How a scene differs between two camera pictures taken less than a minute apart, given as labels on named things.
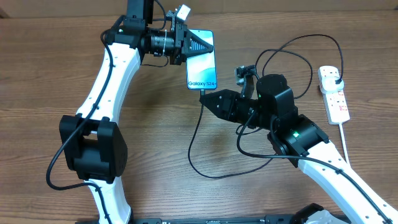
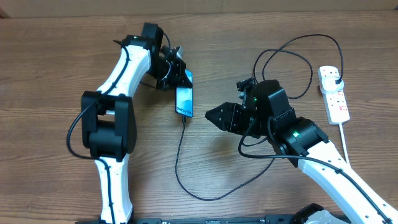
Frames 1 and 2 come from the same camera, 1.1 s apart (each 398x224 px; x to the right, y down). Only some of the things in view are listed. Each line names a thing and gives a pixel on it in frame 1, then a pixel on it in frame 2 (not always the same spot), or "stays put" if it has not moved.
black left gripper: x=181 y=33 → x=180 y=78
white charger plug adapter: x=328 y=85 stays put
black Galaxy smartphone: x=200 y=69 → x=184 y=98
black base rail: x=211 y=220 stays put
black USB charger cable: x=268 y=52 → x=275 y=51
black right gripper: x=229 y=100 → x=230 y=121
